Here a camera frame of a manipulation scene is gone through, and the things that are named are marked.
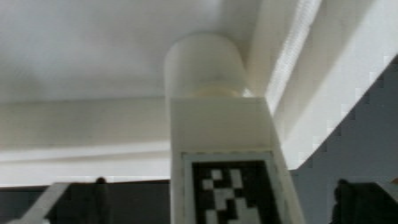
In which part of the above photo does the white L-shaped obstacle fence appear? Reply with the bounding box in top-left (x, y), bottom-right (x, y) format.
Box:
top-left (0, 0), bottom-right (398, 187)

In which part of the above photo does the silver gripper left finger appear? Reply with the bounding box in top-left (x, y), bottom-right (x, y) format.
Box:
top-left (5, 176), bottom-right (114, 224)

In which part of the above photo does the white square table top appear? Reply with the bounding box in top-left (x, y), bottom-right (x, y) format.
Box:
top-left (0, 0), bottom-right (300, 148)

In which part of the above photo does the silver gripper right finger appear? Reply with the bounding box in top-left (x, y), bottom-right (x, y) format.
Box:
top-left (329, 179), bottom-right (398, 224)

